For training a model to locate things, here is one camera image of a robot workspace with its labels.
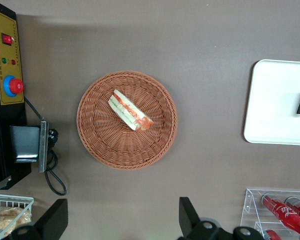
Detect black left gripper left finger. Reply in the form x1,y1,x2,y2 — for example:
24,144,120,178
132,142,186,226
4,198,69,240

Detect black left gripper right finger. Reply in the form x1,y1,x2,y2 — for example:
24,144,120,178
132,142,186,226
177,196,232,240

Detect triangle sandwich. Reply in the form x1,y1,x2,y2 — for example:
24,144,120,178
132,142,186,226
107,89,155,133

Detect round brown wicker basket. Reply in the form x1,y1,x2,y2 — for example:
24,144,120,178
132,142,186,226
76,70,179,171

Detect light rectangular plastic tray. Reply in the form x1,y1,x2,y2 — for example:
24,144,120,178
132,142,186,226
243,59,300,146

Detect bagged fried snack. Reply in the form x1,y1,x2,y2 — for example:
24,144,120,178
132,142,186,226
0,216,18,238
0,206,32,226

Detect clear acrylic bottle rack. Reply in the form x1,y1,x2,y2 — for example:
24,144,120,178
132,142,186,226
239,188,300,240

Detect black sealing machine yellow panel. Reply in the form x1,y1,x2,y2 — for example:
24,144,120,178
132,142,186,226
0,0,50,196

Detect white wire rack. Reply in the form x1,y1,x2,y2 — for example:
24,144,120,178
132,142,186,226
0,193,35,239

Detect black machine power cable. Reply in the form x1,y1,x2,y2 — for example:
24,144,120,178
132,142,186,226
23,96,67,197

